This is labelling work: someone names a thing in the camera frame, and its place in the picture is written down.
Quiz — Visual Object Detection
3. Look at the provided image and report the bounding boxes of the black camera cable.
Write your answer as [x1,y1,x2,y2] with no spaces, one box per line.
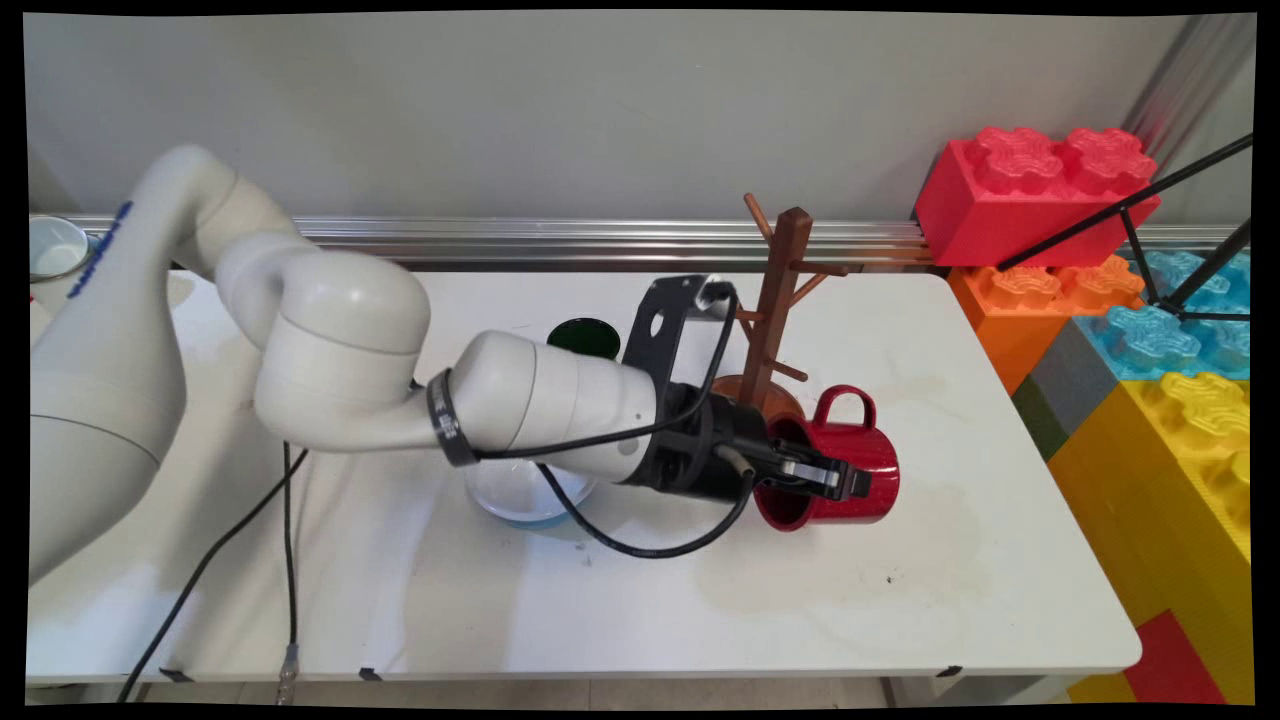
[474,290,742,464]

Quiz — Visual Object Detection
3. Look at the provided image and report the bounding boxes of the red enamel mug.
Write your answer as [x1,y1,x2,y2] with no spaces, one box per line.
[752,385,901,534]

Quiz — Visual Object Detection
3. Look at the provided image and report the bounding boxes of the big red toy brick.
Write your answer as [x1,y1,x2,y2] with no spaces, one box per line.
[914,126,1163,269]

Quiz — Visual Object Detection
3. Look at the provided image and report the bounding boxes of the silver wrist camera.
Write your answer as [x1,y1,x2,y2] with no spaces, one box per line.
[690,277,740,322]

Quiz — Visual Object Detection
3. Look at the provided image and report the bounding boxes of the big orange toy brick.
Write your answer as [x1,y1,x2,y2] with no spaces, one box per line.
[948,255,1146,397]

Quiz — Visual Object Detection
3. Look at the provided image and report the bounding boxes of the black velcro strap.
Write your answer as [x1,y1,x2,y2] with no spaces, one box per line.
[425,368,482,469]

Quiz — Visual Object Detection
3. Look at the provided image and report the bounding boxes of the horizontal aluminium rail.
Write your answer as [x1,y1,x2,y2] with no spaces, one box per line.
[60,215,1251,274]

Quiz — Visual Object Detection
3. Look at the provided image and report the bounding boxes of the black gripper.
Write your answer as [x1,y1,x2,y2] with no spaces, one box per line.
[640,385,874,505]

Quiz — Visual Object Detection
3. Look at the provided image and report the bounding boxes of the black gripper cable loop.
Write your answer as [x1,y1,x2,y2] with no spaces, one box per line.
[534,445,757,560]

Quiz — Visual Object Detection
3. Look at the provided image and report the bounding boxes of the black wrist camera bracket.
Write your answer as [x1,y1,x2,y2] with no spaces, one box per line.
[627,275,717,403]

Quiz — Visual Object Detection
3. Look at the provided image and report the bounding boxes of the big light blue toy brick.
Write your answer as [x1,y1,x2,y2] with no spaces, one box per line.
[1075,250,1251,386]

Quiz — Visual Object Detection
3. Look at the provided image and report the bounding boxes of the big yellow toy brick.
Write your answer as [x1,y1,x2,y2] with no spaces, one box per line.
[1045,372,1254,706]

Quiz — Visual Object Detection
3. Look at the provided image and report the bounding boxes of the brown wooden mug tree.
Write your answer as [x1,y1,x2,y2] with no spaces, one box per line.
[712,193,852,427]

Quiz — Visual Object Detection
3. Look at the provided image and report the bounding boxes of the black tripod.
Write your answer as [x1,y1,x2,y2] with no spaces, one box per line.
[995,133,1254,325]

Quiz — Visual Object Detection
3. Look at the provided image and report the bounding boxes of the big grey toy brick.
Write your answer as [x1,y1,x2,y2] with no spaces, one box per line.
[1028,320,1123,442]

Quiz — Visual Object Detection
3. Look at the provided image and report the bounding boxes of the plain black cable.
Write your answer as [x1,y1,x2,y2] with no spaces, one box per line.
[117,450,310,705]

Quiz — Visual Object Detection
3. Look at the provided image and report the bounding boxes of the dark green enamel mug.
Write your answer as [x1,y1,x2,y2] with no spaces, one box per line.
[546,318,623,362]

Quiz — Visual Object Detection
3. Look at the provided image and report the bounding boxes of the big dark green toy brick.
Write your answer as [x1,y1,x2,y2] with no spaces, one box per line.
[1011,377,1072,464]

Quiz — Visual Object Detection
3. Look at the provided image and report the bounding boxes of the white enamel mug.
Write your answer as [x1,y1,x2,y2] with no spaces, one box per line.
[30,215,102,313]

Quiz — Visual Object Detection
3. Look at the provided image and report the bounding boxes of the white bowl with blue rim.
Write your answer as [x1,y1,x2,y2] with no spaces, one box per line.
[463,457,600,530]

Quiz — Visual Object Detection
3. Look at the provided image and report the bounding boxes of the small red toy brick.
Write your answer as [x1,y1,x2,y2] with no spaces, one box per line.
[1120,610,1227,706]

